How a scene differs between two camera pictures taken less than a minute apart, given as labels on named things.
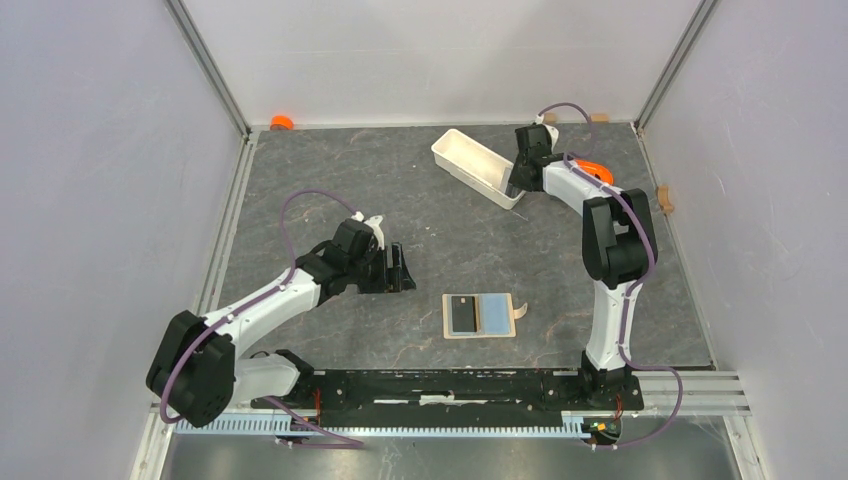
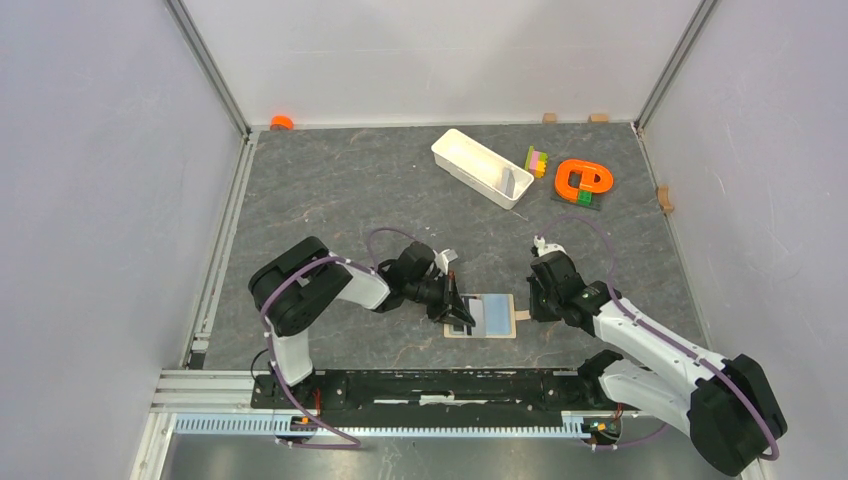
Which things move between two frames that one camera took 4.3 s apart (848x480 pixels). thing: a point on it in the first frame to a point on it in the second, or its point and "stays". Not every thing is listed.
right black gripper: [516, 181] to [538, 314]
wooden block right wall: [663, 194] stays
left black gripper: [395, 279] to [450, 307]
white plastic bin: [478, 167] stays
